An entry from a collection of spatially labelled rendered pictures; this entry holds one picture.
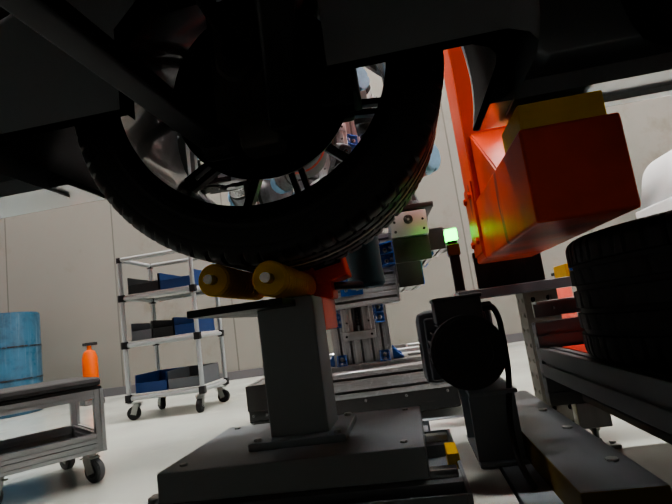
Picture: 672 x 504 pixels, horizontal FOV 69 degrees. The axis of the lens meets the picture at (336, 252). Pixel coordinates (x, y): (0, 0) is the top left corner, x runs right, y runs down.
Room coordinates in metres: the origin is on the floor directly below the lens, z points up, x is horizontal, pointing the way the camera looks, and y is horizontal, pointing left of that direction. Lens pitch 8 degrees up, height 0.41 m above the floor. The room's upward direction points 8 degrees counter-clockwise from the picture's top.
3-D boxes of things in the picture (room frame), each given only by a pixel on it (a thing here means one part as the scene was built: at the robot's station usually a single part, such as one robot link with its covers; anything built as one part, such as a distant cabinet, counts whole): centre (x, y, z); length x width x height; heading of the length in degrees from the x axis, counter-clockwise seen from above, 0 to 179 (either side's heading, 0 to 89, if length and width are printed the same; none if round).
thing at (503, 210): (1.02, -0.44, 0.69); 0.52 x 0.17 x 0.35; 173
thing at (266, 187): (1.98, 0.21, 0.98); 0.13 x 0.12 x 0.14; 75
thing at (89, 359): (4.43, 2.34, 0.27); 0.24 x 0.23 x 0.54; 86
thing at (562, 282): (1.56, -0.58, 0.44); 0.43 x 0.17 x 0.03; 83
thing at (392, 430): (0.88, 0.09, 0.32); 0.40 x 0.30 x 0.28; 83
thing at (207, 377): (3.17, 1.11, 0.50); 0.54 x 0.42 x 1.00; 83
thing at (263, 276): (0.88, 0.09, 0.49); 0.29 x 0.06 x 0.06; 173
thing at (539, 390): (1.55, -0.61, 0.21); 0.10 x 0.10 x 0.42; 83
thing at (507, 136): (0.85, -0.42, 0.71); 0.14 x 0.14 x 0.05; 83
